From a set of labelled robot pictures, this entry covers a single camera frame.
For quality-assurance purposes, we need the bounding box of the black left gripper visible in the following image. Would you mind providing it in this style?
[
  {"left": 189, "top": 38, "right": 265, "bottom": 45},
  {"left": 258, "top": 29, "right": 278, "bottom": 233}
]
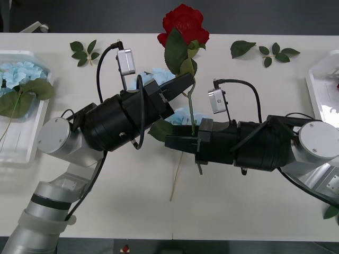
[{"left": 137, "top": 73, "right": 193, "bottom": 120}]

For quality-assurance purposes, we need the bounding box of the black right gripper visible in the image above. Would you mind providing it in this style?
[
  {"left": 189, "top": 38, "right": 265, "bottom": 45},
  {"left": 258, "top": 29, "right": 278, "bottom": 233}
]
[{"left": 165, "top": 119, "right": 240, "bottom": 165}]

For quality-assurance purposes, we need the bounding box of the single large green leaf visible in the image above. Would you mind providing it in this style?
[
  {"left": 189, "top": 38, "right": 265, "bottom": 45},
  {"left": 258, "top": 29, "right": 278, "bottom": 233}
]
[{"left": 230, "top": 40, "right": 257, "bottom": 59}]

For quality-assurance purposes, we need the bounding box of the dark green leaf sprig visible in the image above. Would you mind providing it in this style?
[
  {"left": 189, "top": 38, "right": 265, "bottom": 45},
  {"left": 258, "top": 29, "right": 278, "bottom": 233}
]
[
  {"left": 323, "top": 205, "right": 339, "bottom": 220},
  {"left": 69, "top": 39, "right": 101, "bottom": 67},
  {"left": 258, "top": 42, "right": 301, "bottom": 68}
]

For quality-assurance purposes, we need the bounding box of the shallow white box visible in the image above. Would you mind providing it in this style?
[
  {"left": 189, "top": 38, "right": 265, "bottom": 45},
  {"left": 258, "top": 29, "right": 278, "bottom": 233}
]
[
  {"left": 306, "top": 49, "right": 339, "bottom": 125},
  {"left": 0, "top": 49, "right": 55, "bottom": 170}
]

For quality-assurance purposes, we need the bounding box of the white chair leg with caster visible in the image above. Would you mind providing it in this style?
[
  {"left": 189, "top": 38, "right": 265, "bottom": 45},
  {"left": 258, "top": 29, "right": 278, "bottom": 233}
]
[{"left": 19, "top": 22, "right": 51, "bottom": 34}]

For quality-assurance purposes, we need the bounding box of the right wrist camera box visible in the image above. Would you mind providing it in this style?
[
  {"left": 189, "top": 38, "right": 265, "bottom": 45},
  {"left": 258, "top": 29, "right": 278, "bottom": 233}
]
[{"left": 208, "top": 88, "right": 229, "bottom": 115}]

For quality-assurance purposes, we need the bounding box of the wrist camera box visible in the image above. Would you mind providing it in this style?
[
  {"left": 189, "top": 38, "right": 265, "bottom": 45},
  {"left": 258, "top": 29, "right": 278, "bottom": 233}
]
[
  {"left": 208, "top": 88, "right": 229, "bottom": 115},
  {"left": 116, "top": 48, "right": 137, "bottom": 77}
]

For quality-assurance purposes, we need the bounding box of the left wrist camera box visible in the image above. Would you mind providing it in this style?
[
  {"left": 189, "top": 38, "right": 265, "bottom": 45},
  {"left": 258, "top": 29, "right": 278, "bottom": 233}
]
[{"left": 116, "top": 48, "right": 137, "bottom": 77}]

